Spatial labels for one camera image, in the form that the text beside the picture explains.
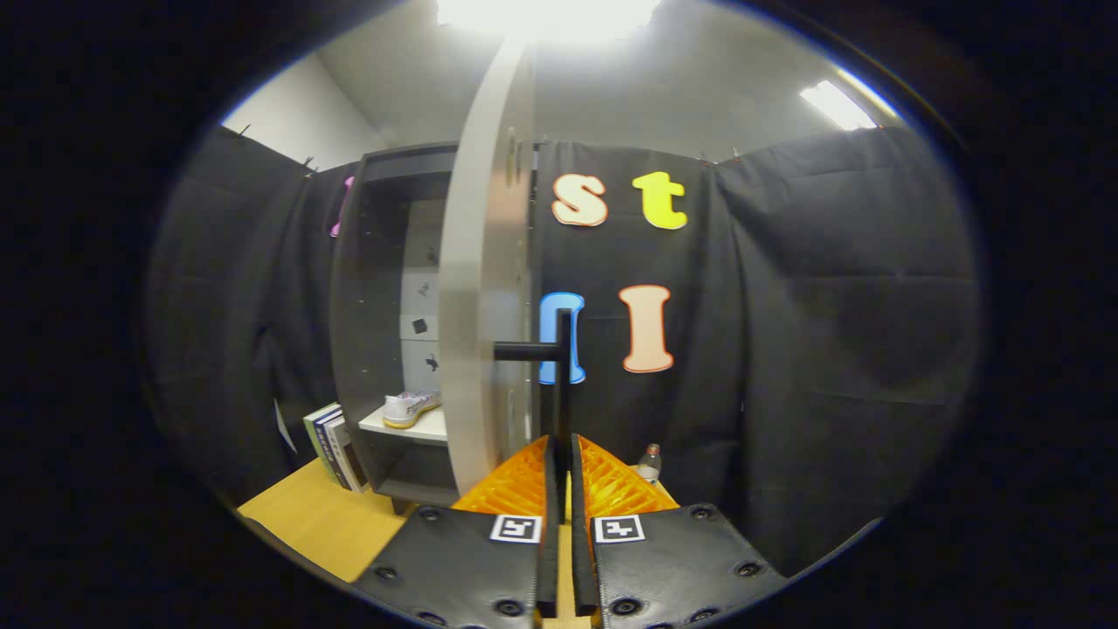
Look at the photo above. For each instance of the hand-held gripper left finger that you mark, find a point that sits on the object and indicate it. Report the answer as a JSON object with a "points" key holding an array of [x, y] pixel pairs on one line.
{"points": [[463, 559]]}

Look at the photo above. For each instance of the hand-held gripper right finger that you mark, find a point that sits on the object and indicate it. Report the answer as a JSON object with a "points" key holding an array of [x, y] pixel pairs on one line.
{"points": [[681, 559]]}

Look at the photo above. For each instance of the white shoe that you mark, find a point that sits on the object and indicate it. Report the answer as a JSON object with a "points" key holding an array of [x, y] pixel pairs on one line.
{"points": [[410, 408]]}

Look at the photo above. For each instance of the grey shoe cabinet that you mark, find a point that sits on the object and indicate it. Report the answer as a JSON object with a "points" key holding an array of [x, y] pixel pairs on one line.
{"points": [[371, 349]]}

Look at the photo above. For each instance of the beige shoe cabinet door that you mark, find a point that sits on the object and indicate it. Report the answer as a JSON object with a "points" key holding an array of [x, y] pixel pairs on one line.
{"points": [[480, 288]]}

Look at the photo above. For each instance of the clear plastic water bottle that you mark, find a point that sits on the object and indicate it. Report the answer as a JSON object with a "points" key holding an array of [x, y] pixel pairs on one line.
{"points": [[649, 465]]}

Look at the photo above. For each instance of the white spine book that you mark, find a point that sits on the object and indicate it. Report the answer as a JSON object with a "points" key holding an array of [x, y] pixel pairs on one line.
{"points": [[345, 454]]}

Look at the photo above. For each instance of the blue spine book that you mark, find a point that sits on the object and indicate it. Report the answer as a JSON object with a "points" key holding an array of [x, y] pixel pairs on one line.
{"points": [[330, 447]]}

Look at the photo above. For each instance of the black backdrop cloth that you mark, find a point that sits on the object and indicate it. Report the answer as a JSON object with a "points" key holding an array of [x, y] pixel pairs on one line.
{"points": [[830, 332]]}

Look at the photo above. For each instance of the small ceiling light panel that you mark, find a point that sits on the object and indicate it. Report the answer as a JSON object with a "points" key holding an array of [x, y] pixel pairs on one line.
{"points": [[837, 103]]}

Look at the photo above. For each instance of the large ceiling light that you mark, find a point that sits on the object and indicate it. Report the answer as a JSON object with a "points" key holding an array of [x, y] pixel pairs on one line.
{"points": [[546, 16]]}

